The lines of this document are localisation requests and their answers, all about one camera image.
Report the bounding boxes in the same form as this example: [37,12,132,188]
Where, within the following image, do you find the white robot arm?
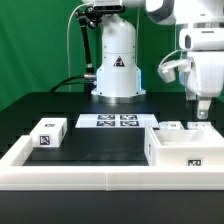
[82,0,224,120]

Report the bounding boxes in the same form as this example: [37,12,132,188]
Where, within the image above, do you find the white U-shaped border frame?
[0,135,224,191]

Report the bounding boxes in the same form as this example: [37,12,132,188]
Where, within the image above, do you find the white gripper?
[179,28,224,120]

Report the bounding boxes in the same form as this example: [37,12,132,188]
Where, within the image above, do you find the white cabinet door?
[187,122,212,130]
[159,121,184,130]

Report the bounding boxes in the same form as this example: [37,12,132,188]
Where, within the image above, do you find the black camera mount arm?
[75,7,98,82]

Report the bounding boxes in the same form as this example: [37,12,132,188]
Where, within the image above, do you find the white cable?
[66,3,88,93]

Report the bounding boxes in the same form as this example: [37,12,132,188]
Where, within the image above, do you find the white cabinet top block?
[30,118,67,148]

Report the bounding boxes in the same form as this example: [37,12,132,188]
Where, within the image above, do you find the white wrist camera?
[158,59,190,83]

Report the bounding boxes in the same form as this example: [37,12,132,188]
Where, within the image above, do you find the black camera on mount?
[87,0,126,14]

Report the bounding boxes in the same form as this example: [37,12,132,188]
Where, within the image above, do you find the white cabinet body box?
[144,126,224,167]

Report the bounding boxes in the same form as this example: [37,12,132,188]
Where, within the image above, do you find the black cable bundle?
[49,75,98,93]

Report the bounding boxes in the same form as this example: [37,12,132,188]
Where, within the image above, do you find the white marker base plate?
[75,114,159,128]

